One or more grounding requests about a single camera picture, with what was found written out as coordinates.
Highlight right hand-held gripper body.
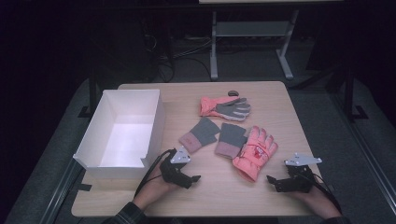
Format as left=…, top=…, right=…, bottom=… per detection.
left=276, top=151, right=323, bottom=193

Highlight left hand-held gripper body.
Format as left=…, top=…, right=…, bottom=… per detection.
left=159, top=147, right=192, bottom=185

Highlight pink ski glove with print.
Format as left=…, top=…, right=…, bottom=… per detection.
left=232, top=125, right=279, bottom=183

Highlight person's left hand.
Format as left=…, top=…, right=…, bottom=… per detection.
left=133, top=169, right=179, bottom=210

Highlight person's right hand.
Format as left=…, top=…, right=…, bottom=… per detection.
left=289, top=186, right=343, bottom=218

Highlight grey pink knit fingerless glove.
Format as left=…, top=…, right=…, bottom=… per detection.
left=214, top=122, right=248, bottom=160
left=178, top=116, right=221, bottom=155

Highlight white open cardboard box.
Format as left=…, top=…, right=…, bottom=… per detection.
left=72, top=89, right=166, bottom=180

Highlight pink ski glove grey palm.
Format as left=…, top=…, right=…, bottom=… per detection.
left=199, top=95, right=252, bottom=122

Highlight grey metal stand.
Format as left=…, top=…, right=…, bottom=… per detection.
left=209, top=8, right=300, bottom=82

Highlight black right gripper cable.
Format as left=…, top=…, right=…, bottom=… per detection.
left=311, top=172, right=344, bottom=215

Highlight aluminium frame rail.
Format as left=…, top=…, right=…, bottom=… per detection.
left=330, top=92, right=396, bottom=217
left=38, top=158, right=86, bottom=224

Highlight black stand post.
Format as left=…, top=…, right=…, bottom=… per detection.
left=343, top=66, right=369, bottom=123
left=78, top=59, right=98, bottom=119

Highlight bundle of floor cables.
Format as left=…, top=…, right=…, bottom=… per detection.
left=141, top=31, right=213, bottom=82

